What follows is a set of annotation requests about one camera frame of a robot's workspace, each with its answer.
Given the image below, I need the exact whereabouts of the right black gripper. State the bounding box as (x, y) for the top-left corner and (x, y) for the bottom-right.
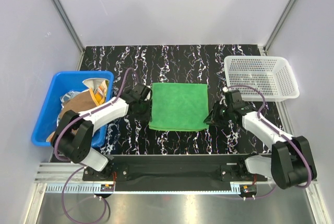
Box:
(203, 101), (232, 127)

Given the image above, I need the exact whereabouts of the green microfiber towel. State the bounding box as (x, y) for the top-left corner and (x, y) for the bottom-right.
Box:
(149, 82), (209, 132)

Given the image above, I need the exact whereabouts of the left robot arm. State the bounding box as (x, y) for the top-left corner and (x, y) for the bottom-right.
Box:
(51, 84), (152, 180)

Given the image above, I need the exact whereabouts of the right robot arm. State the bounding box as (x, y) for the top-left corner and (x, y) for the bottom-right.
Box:
(204, 85), (317, 189)

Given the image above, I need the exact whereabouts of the cream orange patterned towel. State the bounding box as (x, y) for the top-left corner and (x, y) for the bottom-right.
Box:
(82, 78), (110, 106)

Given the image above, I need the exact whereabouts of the white perforated plastic basket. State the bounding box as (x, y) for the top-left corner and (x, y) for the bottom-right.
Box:
(224, 56), (300, 102)

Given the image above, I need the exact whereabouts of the blue white patterned towel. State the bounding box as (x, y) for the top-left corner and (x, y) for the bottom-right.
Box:
(56, 90), (80, 126)

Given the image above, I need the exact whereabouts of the blue plastic bin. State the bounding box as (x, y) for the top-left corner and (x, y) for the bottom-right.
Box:
(31, 70), (114, 147)

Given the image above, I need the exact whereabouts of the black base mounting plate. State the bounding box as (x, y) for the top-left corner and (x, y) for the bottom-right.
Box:
(82, 155), (267, 194)

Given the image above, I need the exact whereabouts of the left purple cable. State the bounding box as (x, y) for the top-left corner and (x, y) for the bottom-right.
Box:
(53, 67), (139, 221)

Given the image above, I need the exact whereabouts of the purple cable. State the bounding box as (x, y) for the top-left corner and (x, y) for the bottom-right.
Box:
(224, 85), (314, 200)
(53, 67), (139, 221)

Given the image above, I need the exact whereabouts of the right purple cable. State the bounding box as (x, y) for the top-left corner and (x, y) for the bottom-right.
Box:
(224, 85), (314, 200)

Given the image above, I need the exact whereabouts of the aluminium frame rail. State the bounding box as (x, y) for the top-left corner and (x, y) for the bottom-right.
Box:
(33, 162), (319, 196)

